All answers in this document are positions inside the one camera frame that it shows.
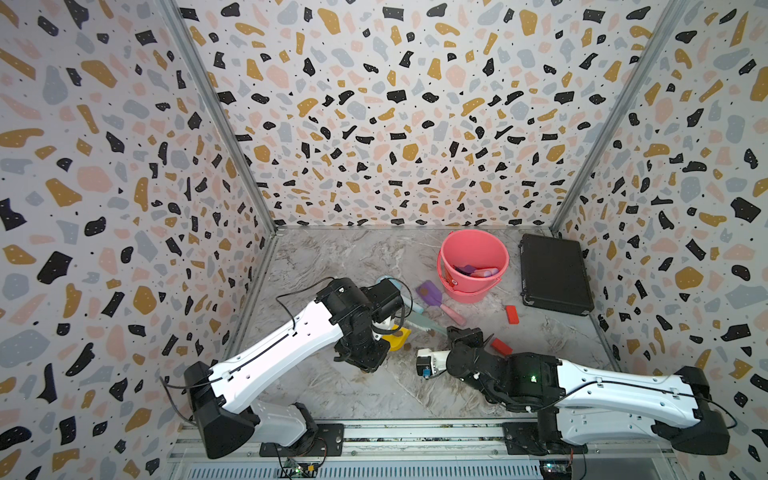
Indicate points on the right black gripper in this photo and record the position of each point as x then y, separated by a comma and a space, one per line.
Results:
460, 341

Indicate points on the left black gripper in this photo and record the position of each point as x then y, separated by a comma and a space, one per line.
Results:
369, 365

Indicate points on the yellow trowel wooden handle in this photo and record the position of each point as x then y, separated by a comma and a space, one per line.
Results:
398, 339

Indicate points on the light blue trowel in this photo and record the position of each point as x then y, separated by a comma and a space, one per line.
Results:
408, 298

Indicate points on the purple trowel pink handle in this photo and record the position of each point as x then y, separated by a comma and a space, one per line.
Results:
471, 271
432, 295

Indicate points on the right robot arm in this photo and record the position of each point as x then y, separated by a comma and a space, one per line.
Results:
576, 405

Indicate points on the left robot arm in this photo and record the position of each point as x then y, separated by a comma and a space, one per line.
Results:
224, 397

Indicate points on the red block near bucket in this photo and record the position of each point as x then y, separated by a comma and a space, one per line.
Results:
512, 315

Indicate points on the pink plastic bucket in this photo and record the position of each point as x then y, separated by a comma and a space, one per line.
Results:
470, 247

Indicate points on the red block front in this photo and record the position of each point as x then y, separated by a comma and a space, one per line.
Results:
501, 347

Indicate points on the black case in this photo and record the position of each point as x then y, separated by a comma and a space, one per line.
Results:
553, 275

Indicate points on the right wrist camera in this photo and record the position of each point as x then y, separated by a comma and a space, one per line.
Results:
430, 363

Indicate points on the purple trowel pink handle back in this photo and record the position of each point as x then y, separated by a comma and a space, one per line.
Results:
432, 295

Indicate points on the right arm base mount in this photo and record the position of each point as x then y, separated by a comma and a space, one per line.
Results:
522, 438

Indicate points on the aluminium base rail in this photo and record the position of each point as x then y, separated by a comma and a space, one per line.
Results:
427, 449

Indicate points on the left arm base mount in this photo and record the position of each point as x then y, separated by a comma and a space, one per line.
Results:
321, 440

